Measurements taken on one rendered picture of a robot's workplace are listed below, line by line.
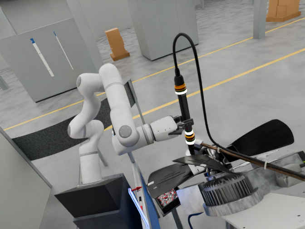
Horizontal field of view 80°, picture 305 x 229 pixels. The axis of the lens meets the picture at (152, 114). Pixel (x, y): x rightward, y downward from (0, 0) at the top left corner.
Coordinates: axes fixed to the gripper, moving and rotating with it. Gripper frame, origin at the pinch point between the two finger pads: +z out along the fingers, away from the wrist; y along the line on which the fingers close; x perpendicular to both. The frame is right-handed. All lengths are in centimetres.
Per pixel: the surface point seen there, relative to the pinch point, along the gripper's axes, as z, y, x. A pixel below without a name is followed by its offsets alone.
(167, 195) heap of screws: -19, -14, -63
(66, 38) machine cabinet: -156, -592, 12
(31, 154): -170, -155, -81
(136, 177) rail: -37, -37, -62
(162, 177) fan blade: -17.8, -1.8, -29.9
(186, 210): -11, 6, -52
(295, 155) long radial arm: 46, 11, -34
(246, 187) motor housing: 15.0, 17.3, -32.2
